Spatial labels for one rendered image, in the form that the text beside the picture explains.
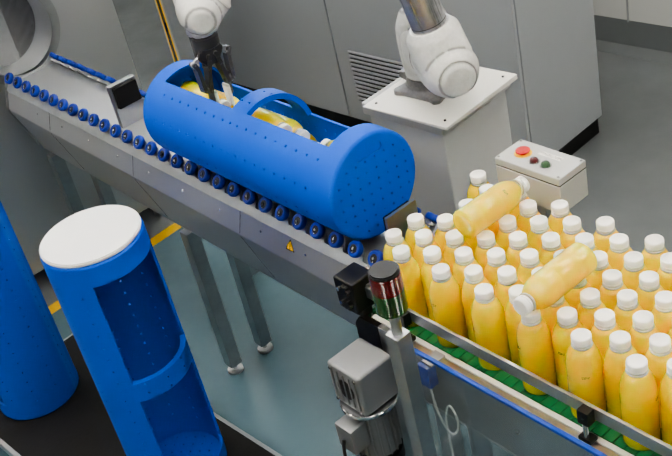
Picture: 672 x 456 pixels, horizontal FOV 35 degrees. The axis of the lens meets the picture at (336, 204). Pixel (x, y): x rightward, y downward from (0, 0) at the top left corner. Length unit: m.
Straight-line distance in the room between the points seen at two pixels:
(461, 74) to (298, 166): 0.54
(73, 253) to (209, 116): 0.52
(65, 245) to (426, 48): 1.09
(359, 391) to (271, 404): 1.31
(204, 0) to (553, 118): 2.16
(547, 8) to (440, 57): 1.51
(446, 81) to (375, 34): 1.89
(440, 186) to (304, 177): 0.69
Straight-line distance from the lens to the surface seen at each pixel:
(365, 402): 2.45
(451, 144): 3.07
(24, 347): 3.63
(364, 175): 2.56
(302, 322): 4.00
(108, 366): 2.96
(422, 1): 2.81
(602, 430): 2.15
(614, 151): 4.69
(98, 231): 2.86
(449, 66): 2.82
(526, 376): 2.17
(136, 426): 3.10
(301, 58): 5.17
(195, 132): 2.95
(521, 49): 4.20
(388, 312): 2.04
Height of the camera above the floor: 2.44
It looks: 32 degrees down
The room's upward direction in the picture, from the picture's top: 14 degrees counter-clockwise
